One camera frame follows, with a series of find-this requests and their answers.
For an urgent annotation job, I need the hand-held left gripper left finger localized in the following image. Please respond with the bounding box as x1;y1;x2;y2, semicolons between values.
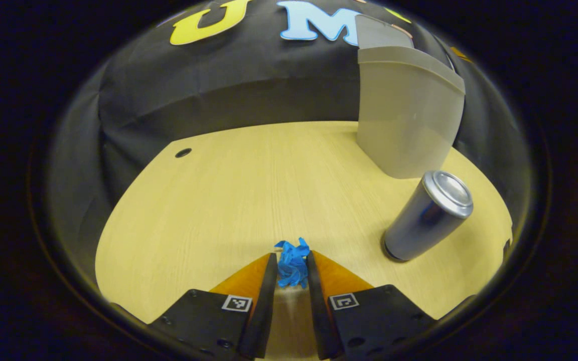
146;252;278;360

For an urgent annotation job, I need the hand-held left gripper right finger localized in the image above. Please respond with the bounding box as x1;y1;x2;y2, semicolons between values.
307;250;438;360

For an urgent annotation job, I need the blue paper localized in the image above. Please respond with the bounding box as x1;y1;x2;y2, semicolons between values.
274;237;311;289

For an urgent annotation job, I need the silver pop can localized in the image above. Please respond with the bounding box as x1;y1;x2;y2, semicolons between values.
381;170;474;263

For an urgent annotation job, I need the white desktop garbage bin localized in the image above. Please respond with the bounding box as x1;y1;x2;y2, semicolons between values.
355;14;466;179

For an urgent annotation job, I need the wooden desktop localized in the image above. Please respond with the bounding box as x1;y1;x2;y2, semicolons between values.
95;120;514;361

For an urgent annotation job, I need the black backdrop cloth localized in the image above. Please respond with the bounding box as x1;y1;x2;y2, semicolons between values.
48;0;530;281

